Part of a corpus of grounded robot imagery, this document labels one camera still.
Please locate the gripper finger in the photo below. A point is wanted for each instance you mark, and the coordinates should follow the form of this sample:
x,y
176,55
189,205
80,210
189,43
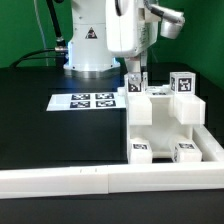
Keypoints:
x,y
133,69
144,69

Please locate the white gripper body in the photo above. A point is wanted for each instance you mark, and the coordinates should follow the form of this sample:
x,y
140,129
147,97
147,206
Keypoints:
x,y
130,27

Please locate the white tagged cube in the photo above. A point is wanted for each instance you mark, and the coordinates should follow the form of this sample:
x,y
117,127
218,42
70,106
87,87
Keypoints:
x,y
134,88
182,82

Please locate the white chair back frame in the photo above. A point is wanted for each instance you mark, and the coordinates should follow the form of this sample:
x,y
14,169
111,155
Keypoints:
x,y
160,104

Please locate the white chair seat plate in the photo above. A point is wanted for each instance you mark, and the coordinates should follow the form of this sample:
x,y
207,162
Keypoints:
x,y
161,137

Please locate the white tag sheet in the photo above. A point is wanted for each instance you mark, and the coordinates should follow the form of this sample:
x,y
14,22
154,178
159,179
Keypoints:
x,y
86,101

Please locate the white U-shaped fence rail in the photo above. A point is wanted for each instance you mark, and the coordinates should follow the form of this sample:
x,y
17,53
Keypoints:
x,y
207,174

